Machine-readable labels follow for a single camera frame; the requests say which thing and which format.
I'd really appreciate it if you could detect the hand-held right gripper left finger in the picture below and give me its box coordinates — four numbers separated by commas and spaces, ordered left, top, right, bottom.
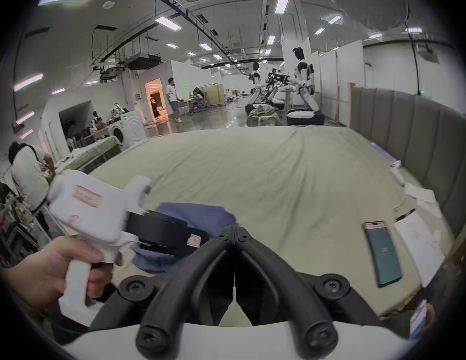
88, 226, 237, 356

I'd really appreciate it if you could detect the table with pale cloth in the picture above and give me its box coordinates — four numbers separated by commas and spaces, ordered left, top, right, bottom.
56, 135, 123, 175

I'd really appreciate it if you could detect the pile of pale green cloth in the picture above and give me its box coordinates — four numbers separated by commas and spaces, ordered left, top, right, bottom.
247, 104, 280, 127

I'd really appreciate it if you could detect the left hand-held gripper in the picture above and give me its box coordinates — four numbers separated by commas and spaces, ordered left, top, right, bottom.
48, 170, 213, 326

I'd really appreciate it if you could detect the white paper sheet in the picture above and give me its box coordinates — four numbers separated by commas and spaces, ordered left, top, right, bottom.
394, 210, 447, 289

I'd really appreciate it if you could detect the white humanoid robot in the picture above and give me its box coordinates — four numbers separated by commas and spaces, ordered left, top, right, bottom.
285, 46, 326, 127
245, 61, 269, 115

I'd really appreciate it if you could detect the teal phone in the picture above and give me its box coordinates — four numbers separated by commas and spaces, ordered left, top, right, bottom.
362, 221, 403, 289

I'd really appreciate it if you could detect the dark blue shirt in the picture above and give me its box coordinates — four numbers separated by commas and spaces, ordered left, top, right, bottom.
131, 202, 241, 274

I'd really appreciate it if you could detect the bed with pale green sheet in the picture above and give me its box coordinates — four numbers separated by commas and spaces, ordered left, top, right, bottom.
68, 124, 459, 320

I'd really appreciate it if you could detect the white washing machine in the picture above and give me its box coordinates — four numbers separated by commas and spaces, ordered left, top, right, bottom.
105, 110, 147, 151

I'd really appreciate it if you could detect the grey padded headboard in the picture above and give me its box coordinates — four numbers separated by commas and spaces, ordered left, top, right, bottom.
347, 83, 466, 236

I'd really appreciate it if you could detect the person's left hand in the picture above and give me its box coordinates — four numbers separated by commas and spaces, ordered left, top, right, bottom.
0, 235, 123, 314

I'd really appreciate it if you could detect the crumpled white paper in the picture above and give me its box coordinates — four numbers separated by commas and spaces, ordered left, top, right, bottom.
403, 183, 444, 218

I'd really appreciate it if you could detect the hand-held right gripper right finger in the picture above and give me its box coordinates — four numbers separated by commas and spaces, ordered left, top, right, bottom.
235, 226, 381, 358

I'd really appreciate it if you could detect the card with red label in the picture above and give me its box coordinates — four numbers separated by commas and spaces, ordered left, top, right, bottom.
409, 299, 436, 340

